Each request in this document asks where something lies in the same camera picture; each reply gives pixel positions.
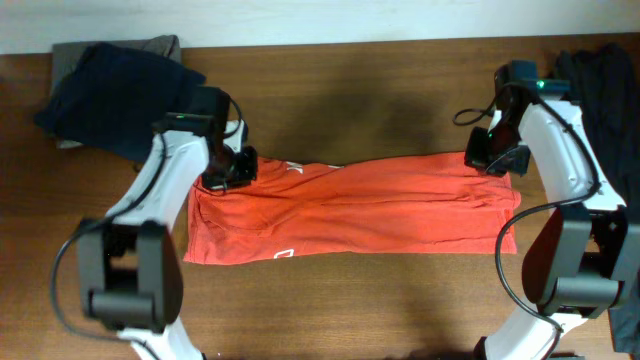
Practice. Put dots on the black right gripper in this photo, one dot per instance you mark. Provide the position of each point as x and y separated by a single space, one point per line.
474 157

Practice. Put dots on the red soccer t-shirt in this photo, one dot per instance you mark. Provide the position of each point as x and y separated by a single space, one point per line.
403 205

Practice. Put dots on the grey garment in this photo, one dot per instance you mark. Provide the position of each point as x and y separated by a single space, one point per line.
65 60

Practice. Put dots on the navy garment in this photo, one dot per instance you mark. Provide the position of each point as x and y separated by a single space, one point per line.
115 100

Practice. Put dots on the black crumpled garment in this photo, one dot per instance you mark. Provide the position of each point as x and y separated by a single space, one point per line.
603 83

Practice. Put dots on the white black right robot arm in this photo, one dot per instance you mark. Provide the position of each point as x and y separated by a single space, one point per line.
586 257

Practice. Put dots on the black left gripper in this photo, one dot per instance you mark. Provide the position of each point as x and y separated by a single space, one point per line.
247 170

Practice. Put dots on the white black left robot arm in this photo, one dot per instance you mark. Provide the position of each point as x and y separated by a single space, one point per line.
130 277

